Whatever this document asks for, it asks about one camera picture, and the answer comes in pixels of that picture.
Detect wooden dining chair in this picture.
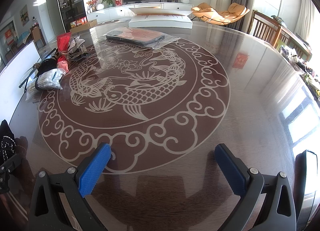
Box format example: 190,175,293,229
247,10,281,48

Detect black velvet pouch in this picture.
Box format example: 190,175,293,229
35,58,57,76

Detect rhinestone silver bow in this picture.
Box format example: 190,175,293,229
67,36,87,56

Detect orange lounge chair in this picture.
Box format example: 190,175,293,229
191,3,250,26

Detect black beaded fabric pouch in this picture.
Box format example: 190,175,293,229
0,120,16,165

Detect white tv cabinet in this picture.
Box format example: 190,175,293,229
87,2,193,23

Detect bagged dark clothing package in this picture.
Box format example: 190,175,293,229
103,27,180,49

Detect rimless eyeglasses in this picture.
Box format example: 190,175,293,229
18,48,57,92

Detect large white open box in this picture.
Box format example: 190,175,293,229
0,41,40,123

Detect red snack packet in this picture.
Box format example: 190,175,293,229
57,32,71,72

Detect red flower vase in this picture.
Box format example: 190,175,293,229
86,0,98,12

